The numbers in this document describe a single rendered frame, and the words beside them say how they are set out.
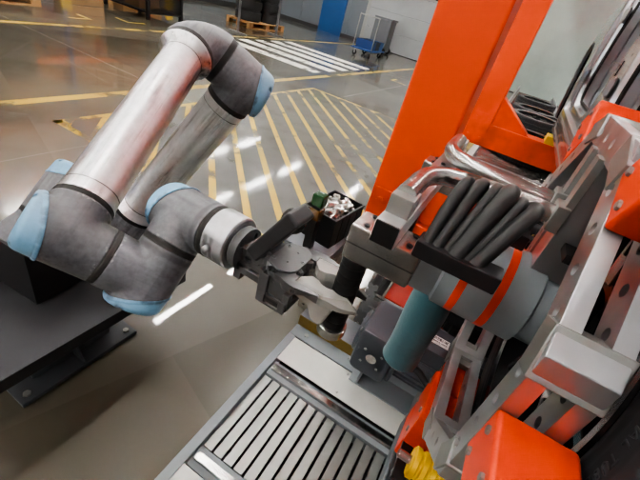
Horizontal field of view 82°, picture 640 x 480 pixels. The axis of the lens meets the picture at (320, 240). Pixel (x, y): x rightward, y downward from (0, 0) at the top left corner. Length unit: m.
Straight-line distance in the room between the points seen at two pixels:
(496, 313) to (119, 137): 0.65
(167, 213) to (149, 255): 0.07
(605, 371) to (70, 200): 0.65
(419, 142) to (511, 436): 0.79
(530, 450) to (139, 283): 0.53
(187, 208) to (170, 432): 0.85
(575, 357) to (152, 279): 0.54
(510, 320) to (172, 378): 1.11
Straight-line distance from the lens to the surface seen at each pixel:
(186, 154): 1.07
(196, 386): 1.39
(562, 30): 13.56
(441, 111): 1.02
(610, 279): 0.65
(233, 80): 0.97
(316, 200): 1.14
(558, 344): 0.38
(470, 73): 1.01
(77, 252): 0.61
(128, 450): 1.31
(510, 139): 2.97
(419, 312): 0.81
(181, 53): 0.89
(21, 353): 1.17
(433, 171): 0.50
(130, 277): 0.62
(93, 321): 1.19
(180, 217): 0.61
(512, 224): 0.41
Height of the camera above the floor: 1.17
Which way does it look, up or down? 33 degrees down
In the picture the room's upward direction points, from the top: 16 degrees clockwise
